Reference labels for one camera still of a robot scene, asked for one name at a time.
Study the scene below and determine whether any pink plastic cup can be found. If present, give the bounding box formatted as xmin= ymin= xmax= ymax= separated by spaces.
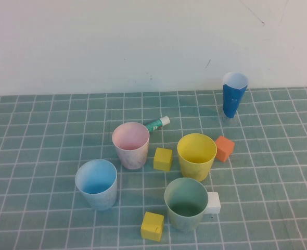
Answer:
xmin=111 ymin=121 xmax=150 ymax=170

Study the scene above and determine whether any orange foam cube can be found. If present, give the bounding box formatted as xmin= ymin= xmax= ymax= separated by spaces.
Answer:
xmin=214 ymin=135 xmax=235 ymax=163

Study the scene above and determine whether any green and white glue stick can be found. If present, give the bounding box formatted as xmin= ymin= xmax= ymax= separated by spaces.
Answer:
xmin=144 ymin=116 xmax=170 ymax=132

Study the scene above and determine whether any yellow foam cube with crack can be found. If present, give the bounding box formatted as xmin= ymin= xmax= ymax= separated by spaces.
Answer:
xmin=140 ymin=211 xmax=165 ymax=242

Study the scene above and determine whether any yellow plastic cup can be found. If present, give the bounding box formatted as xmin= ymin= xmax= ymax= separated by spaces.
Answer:
xmin=176 ymin=133 xmax=218 ymax=182

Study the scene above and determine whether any green checked tablecloth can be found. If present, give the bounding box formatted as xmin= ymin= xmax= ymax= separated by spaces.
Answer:
xmin=0 ymin=87 xmax=307 ymax=250

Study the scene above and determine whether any white foam cube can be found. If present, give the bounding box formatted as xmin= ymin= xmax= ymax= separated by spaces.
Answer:
xmin=204 ymin=192 xmax=221 ymax=215

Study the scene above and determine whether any light blue plastic cup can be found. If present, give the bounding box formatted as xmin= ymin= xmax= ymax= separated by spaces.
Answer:
xmin=74 ymin=158 xmax=118 ymax=211

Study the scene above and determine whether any tall blue wrapped conical glass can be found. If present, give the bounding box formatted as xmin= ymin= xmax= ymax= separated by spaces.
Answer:
xmin=222 ymin=72 xmax=249 ymax=123

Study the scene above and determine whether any green plastic cup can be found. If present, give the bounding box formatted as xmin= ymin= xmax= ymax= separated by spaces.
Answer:
xmin=164 ymin=177 xmax=209 ymax=232

